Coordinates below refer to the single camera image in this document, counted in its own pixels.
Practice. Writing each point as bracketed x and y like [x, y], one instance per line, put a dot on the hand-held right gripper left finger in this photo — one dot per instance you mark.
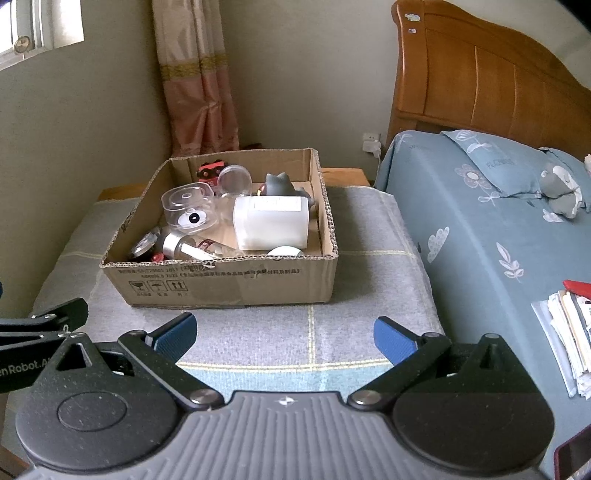
[178, 336]

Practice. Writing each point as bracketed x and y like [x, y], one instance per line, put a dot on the white plastic container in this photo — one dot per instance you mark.
[270, 224]

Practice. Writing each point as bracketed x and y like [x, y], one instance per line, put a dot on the blue flowered bed sheet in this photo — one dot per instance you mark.
[480, 286]

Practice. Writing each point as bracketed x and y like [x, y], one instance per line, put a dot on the red toy car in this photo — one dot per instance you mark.
[211, 170]

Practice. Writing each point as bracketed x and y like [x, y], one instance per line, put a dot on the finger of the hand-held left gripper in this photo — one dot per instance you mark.
[55, 314]

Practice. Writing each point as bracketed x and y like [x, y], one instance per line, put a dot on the grey plush toy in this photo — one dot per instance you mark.
[561, 189]

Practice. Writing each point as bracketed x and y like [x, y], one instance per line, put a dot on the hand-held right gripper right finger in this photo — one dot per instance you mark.
[392, 342]

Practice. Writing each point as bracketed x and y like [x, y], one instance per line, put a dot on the dark phone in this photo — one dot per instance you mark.
[575, 459]

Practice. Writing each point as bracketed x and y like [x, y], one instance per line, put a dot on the clear container with eye print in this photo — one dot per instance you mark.
[189, 210]

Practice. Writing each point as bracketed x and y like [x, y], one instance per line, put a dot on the blue flowered pillow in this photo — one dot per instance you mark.
[503, 166]

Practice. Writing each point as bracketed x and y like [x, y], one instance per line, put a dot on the grey cat toy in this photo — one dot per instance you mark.
[279, 187]

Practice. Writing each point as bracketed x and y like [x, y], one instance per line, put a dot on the white round lid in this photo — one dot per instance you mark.
[284, 252]

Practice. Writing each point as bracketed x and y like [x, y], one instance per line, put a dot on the stack of papers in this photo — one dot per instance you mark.
[570, 337]

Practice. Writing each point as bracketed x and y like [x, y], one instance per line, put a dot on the window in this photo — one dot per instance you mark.
[32, 27]

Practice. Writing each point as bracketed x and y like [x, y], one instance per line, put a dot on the round metal tin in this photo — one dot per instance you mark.
[143, 244]

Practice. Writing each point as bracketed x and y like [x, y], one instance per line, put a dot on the metal-capped glass bottle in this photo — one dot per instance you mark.
[178, 244]

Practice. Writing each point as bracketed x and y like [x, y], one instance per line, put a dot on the red flat item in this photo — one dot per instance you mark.
[579, 287]

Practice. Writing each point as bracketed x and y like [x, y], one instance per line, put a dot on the pink curtain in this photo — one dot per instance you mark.
[198, 92]

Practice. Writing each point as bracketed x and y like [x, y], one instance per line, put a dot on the white wall charger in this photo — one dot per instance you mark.
[370, 144]

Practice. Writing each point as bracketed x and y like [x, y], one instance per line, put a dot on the cardboard box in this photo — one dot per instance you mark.
[221, 281]

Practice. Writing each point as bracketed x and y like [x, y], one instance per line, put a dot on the clear round jar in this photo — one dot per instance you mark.
[234, 180]

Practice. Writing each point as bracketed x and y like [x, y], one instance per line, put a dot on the wooden headboard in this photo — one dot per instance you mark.
[485, 69]

